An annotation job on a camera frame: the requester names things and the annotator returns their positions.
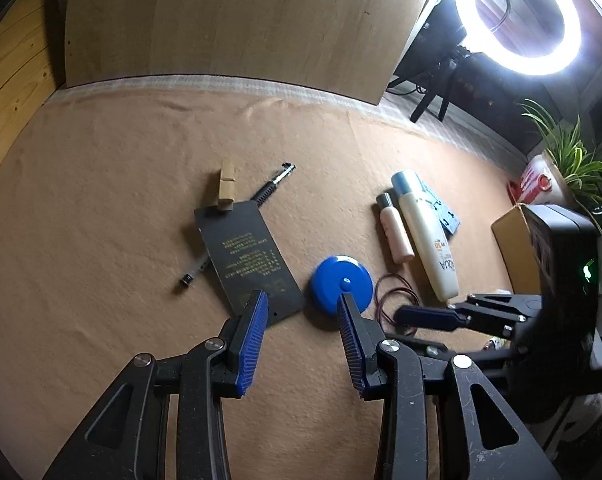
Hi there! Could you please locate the dark hair tie loop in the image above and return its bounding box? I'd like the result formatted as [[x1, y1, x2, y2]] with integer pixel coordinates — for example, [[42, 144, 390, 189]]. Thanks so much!
[[373, 272, 425, 338]]

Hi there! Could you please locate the blue round tape measure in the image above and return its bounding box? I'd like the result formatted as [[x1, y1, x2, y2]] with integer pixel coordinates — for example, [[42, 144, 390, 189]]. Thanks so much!
[[310, 255, 374, 318]]

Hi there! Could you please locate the black card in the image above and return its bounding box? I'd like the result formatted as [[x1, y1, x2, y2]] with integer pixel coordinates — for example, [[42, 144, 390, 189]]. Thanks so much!
[[212, 215, 304, 326]]

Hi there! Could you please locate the white sunscreen bottle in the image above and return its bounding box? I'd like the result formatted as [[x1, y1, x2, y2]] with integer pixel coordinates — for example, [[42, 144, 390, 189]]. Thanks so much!
[[391, 171, 458, 304]]

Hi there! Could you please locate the black gel pen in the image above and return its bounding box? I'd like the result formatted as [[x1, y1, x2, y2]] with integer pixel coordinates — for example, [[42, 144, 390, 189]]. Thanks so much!
[[179, 162, 295, 288]]

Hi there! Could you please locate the wooden clothespin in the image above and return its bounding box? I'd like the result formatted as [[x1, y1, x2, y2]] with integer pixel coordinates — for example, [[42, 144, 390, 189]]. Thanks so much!
[[217, 158, 236, 211]]

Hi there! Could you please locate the small pink bottle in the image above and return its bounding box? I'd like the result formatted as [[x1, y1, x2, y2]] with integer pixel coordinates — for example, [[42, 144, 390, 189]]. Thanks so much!
[[376, 192, 415, 264]]

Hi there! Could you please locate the blue patterned card box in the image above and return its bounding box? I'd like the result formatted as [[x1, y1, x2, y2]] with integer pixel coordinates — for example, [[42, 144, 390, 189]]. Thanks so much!
[[417, 177, 461, 238]]

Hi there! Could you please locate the cardboard box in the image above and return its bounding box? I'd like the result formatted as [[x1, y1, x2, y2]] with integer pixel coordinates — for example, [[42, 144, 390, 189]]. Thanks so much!
[[491, 204, 541, 295]]

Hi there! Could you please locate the red pot saucer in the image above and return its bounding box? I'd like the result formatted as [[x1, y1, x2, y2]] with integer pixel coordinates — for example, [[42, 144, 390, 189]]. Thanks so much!
[[506, 181, 522, 204]]

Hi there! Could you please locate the white red flower pot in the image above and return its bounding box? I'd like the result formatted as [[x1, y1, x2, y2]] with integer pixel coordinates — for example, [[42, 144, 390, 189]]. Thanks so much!
[[515, 150, 572, 207]]

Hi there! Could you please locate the spider plant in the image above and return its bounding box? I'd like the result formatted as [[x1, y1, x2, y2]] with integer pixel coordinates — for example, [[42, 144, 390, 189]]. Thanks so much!
[[517, 98, 602, 236]]

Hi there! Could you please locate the large plywood board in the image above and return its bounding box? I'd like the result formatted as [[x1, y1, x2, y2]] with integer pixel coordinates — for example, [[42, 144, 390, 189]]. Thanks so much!
[[66, 0, 427, 104]]

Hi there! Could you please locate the pine wood headboard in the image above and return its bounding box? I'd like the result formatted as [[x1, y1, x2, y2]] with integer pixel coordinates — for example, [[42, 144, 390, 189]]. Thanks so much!
[[0, 0, 66, 165]]

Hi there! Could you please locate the ring light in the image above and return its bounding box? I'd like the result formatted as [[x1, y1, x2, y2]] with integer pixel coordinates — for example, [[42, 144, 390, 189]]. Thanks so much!
[[454, 0, 582, 77]]

